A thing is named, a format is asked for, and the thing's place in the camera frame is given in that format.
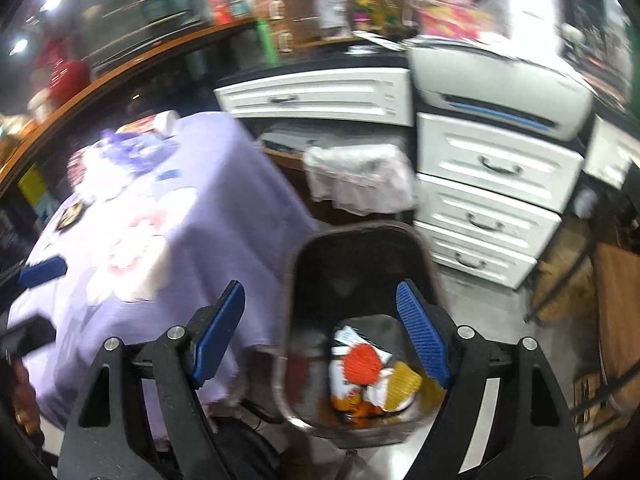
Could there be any purple floral tablecloth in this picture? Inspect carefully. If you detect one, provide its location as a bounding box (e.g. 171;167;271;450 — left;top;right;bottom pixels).
7;112;321;436

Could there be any dark plastic trash bin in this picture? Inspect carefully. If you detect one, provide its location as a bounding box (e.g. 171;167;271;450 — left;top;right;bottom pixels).
277;222;441;451

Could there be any small white drawer unit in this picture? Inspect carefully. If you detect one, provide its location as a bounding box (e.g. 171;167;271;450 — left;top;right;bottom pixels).
582;115;636;186

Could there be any dark yellow wrapper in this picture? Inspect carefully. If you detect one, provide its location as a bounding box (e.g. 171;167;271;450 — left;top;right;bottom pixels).
55;200;86;231

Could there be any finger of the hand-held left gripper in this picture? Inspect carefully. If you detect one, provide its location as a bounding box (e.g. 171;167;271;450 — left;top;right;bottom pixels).
0;256;68;296
0;314;57;358

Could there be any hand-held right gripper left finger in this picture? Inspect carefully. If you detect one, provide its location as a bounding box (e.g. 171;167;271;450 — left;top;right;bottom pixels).
59;280;247;480

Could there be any yellow foam net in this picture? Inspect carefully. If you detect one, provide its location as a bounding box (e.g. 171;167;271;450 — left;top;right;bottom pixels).
385;362;423;408

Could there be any green bottle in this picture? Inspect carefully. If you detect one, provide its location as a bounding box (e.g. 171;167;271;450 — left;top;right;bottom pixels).
257;19;281;67

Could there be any white plastic bottle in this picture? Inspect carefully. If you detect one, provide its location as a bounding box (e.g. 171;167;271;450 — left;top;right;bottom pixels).
327;357;371;411

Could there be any red foam net fruit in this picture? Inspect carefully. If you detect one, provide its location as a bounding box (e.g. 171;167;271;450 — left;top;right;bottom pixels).
345;345;383;386

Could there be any white plastic bag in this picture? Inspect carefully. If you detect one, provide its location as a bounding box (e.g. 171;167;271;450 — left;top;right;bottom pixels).
80;152;136;201

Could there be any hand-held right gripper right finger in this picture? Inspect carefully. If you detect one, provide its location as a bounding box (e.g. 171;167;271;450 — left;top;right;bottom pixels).
395;281;586;480

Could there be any purple plastic bag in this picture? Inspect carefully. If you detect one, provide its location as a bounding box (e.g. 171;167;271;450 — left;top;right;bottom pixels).
100;127;181;171

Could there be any red label bottle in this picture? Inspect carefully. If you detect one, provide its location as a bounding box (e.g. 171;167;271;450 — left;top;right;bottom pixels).
127;110;178;136

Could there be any wooden counter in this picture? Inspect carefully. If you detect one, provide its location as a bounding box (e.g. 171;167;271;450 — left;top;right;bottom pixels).
0;15;261;196

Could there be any red vase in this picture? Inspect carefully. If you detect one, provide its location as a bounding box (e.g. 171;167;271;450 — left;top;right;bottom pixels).
30;35;93;106

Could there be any clear bag of snacks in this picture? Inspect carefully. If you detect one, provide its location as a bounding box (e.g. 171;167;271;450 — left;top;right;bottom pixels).
415;0;506;43

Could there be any person's left hand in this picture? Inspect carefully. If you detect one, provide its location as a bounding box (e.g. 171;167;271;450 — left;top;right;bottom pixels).
0;359;45;437

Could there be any patterned paper cup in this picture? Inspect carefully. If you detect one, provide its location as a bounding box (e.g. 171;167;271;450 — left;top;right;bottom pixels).
65;147;96;176

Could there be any white printer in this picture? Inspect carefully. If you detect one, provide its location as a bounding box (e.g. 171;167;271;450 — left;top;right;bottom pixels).
407;42;596;142

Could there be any bin with clear liner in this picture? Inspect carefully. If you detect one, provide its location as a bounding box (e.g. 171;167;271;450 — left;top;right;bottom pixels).
304;142;418;213

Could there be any white drawer stack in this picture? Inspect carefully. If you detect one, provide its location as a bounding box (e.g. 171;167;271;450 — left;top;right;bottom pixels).
415;112;585;291

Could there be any red tin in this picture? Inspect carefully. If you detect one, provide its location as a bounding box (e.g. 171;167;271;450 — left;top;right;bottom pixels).
207;0;236;26

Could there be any glass display case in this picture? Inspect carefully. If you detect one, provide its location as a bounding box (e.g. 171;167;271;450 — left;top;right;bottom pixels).
75;0;241;61

